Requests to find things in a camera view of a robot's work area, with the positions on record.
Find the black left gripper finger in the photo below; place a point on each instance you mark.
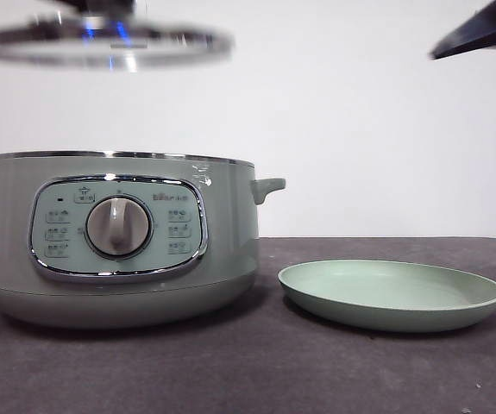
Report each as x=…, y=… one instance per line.
x=120, y=5
x=83, y=5

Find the pale green round plate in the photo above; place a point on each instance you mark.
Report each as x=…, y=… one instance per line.
x=377, y=282

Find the pale green electric steamer pot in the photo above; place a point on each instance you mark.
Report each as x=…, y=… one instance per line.
x=230, y=241

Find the glass lid with green knob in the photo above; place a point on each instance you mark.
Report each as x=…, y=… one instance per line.
x=58, y=48

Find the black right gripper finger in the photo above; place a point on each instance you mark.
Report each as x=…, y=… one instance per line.
x=493, y=30

